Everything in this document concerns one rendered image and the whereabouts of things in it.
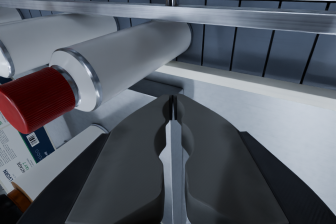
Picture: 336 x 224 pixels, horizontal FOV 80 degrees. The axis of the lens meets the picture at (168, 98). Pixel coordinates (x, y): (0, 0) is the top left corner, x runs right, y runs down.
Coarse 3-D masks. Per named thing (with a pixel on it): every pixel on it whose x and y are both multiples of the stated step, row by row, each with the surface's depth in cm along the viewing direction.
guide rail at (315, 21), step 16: (0, 0) 30; (16, 0) 28; (32, 0) 26; (48, 0) 25; (64, 0) 24; (80, 0) 23; (128, 16) 19; (144, 16) 19; (160, 16) 18; (176, 16) 17; (192, 16) 16; (208, 16) 16; (224, 16) 15; (240, 16) 14; (256, 16) 14; (272, 16) 13; (288, 16) 13; (304, 16) 13; (320, 16) 12; (320, 32) 13
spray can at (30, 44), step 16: (64, 16) 25; (80, 16) 27; (96, 16) 28; (112, 16) 30; (0, 32) 20; (16, 32) 21; (32, 32) 22; (48, 32) 23; (64, 32) 24; (80, 32) 26; (96, 32) 28; (0, 48) 19; (16, 48) 20; (32, 48) 21; (48, 48) 23; (0, 64) 20; (16, 64) 21; (32, 64) 22
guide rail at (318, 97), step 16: (176, 64) 26; (192, 64) 26; (208, 80) 24; (224, 80) 23; (240, 80) 22; (256, 80) 21; (272, 80) 21; (272, 96) 21; (288, 96) 20; (304, 96) 19; (320, 96) 18
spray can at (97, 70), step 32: (128, 32) 18; (160, 32) 21; (64, 64) 14; (96, 64) 14; (128, 64) 16; (160, 64) 21; (0, 96) 11; (32, 96) 12; (64, 96) 13; (96, 96) 14; (32, 128) 12
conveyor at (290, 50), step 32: (96, 0) 31; (128, 0) 29; (160, 0) 26; (192, 0) 24; (224, 0) 22; (256, 0) 21; (192, 32) 26; (224, 32) 24; (256, 32) 22; (288, 32) 20; (224, 64) 25; (256, 64) 23; (288, 64) 22; (320, 64) 20
